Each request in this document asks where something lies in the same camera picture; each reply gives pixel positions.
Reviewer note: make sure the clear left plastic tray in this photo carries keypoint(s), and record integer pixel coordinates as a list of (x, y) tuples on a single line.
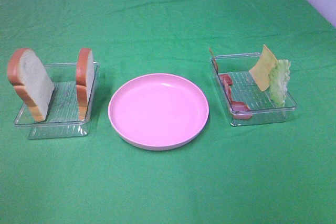
[(63, 112)]

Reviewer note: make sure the green tablecloth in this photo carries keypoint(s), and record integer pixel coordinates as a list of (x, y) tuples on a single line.
[(274, 173)]

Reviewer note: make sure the clear right plastic tray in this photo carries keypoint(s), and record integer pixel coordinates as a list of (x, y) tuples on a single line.
[(244, 89)]

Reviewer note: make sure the green lettuce leaf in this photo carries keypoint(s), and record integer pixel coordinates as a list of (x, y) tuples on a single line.
[(279, 77)]

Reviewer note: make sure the yellow cheese slice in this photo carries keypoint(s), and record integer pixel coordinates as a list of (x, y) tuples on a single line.
[(261, 70)]

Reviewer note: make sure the pink round plate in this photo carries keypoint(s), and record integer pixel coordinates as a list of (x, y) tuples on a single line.
[(158, 111)]

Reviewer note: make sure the clear plastic tray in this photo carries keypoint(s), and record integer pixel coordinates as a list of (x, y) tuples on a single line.
[(63, 112), (244, 89)]

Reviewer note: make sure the bacon strip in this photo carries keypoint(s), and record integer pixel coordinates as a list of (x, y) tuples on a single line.
[(224, 78), (237, 105)]

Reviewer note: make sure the bread slice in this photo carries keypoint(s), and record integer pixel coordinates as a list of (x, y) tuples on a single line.
[(31, 82), (84, 80)]

